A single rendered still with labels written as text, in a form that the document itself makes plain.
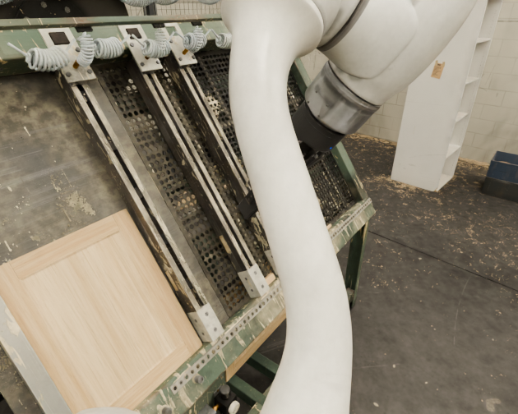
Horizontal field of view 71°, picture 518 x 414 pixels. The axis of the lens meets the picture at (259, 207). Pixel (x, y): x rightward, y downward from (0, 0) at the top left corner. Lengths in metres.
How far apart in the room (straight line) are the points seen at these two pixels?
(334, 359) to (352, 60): 0.31
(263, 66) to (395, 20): 0.15
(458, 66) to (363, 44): 4.10
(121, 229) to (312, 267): 1.05
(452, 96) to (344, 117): 4.09
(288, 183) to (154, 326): 1.07
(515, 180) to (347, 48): 4.63
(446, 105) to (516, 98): 1.46
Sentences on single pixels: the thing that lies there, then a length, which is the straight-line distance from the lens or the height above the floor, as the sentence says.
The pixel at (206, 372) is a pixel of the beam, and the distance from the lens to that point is 1.41.
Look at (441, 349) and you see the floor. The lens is 2.83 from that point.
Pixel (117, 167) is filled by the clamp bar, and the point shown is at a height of 1.49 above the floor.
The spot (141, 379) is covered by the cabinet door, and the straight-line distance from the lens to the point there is 1.33.
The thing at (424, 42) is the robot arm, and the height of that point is 1.94.
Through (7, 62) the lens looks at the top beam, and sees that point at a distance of 1.39.
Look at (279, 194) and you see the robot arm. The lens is 0.32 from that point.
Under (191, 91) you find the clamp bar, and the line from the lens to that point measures 1.65.
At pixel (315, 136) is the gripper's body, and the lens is 0.50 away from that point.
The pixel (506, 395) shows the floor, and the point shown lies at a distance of 2.77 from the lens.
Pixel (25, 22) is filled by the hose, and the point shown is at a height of 1.93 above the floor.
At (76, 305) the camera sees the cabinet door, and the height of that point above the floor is 1.19.
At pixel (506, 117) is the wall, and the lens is 5.92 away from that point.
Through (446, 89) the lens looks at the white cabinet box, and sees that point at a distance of 4.56.
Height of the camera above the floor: 1.98
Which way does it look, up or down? 29 degrees down
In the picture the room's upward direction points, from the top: straight up
